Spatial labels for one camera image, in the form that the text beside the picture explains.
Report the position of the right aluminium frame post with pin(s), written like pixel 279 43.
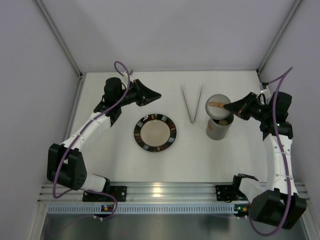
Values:
pixel 288 17

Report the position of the aluminium frame post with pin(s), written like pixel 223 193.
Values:
pixel 288 17
pixel 43 11

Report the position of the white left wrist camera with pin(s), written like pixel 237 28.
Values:
pixel 128 73

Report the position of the grey cylindrical lunch container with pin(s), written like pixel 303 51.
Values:
pixel 217 132

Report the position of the black patterned round plate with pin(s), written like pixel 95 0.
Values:
pixel 155 132

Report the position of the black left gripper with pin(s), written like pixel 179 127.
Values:
pixel 139 92

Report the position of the slotted grey cable duct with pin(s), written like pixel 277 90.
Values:
pixel 130 209

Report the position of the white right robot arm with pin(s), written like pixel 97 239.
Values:
pixel 277 204

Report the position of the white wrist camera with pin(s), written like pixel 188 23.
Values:
pixel 128 73
pixel 264 89

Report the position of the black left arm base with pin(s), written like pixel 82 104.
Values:
pixel 118 192

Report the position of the left aluminium frame post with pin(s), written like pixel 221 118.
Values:
pixel 43 11

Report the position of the aluminium mounting rail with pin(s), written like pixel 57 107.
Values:
pixel 145 192

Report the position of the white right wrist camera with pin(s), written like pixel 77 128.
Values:
pixel 264 89

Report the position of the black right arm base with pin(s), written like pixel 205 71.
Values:
pixel 226 193

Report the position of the white steamed bun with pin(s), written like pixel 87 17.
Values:
pixel 223 122

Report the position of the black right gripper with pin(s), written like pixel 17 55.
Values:
pixel 248 107

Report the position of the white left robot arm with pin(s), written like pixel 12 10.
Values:
pixel 66 165

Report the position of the metal serving tongs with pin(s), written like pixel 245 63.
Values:
pixel 192 103

